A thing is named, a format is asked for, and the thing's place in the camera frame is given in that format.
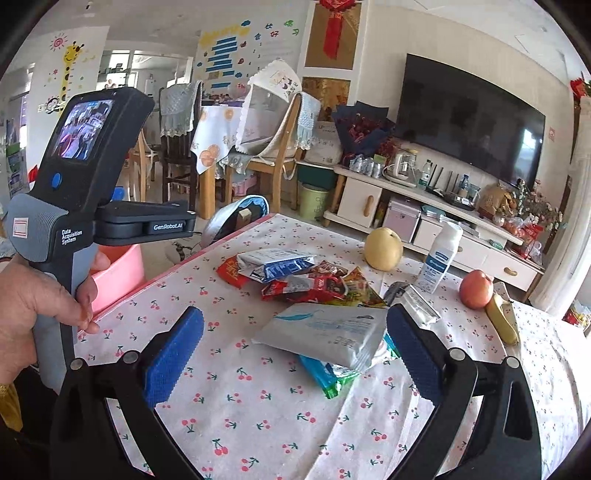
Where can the yellow orange snack packet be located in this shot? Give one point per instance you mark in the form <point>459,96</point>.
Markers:
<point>358,279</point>

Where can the yellow pear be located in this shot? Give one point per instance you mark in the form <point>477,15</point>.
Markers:
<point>383,249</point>

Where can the white plastic bottle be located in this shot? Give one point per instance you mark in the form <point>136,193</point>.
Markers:
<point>436,263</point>

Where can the blue white carton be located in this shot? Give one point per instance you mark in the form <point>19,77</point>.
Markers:
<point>272,267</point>

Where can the dark green storage box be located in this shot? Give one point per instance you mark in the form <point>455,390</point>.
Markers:
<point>316,175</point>

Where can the dark blue flower bouquet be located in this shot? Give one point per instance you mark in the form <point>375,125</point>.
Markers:
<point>364,131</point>

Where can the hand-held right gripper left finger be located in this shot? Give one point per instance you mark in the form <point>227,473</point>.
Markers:
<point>173,355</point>

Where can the cherry print tablecloth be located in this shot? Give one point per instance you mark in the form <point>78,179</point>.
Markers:
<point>258,415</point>

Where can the light wooden chair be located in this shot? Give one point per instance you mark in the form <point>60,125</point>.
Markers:
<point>265,166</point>

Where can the white television cabinet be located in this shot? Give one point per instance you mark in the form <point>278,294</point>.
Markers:
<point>355,198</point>

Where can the white and dark carton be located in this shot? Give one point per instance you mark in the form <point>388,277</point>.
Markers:
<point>420,304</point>

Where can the white wet wipe packet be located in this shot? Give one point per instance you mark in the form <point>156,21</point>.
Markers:
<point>323,330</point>

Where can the red apple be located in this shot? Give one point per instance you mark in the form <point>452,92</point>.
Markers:
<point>475,290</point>

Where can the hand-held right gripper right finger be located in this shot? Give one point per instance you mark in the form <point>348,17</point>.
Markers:
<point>415,355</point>

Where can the red patterned snack packet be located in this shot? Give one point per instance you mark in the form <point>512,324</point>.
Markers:
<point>228,272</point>

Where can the grey lace chair cover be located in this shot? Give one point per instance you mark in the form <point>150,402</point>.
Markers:
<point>178,110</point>

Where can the yellow box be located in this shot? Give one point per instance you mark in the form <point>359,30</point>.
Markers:
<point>503,321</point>

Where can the pink storage box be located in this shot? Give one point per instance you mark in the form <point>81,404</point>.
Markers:
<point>400,221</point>

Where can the blue bar wall chart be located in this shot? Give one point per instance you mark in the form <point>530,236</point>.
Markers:
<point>224,55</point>

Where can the giraffe wall sticker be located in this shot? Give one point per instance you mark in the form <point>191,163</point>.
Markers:
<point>69,69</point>

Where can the white curtain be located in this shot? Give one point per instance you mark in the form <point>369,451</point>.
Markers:
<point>572,207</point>

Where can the black router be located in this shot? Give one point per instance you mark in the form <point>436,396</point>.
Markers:
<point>443,187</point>

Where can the green waste bin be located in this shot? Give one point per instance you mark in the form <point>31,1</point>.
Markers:
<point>313,203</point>

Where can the green yellow snack packet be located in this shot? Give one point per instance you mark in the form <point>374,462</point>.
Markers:
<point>371,300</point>

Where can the wooden block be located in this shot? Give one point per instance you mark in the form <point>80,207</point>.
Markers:
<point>245,217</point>

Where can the golden ornament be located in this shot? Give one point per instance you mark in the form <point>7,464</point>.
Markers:
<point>496,203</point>

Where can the dark wooden chair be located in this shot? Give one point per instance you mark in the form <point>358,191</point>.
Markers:
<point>178,157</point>

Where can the green label water bottle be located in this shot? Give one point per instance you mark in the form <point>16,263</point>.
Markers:
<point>425,175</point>

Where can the red knot hanging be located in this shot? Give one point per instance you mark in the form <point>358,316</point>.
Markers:
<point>334,27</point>

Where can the person's left hand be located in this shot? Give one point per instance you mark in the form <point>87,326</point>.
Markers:
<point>32,304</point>

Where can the white printed cloth cover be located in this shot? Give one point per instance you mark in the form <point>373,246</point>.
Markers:
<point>268,110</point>

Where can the orange print tablecloth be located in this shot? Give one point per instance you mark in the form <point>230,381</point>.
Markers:
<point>212,134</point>

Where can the glass electric kettle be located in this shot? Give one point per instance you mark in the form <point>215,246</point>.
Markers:
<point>399,168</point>

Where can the chair with blue jacket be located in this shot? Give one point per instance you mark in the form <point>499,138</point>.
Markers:
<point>221,221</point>

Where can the light blue chair cover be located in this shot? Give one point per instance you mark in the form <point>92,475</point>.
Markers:
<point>308,120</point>

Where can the dried flower bunch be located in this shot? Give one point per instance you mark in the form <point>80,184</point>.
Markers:
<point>540,207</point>

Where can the green blue plastic packet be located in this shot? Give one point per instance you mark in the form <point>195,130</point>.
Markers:
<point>330,376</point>

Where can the pink plastic basin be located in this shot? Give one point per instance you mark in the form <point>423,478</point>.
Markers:
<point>120,277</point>

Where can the black flat television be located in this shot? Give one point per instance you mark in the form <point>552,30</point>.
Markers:
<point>461,115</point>

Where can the pack of small bottles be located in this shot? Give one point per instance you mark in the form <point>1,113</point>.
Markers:
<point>364,166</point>

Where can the white packaged sack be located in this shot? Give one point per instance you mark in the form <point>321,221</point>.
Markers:
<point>323,145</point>

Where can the red glossy snack wrapper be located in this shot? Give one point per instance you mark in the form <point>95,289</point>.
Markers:
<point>314,284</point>

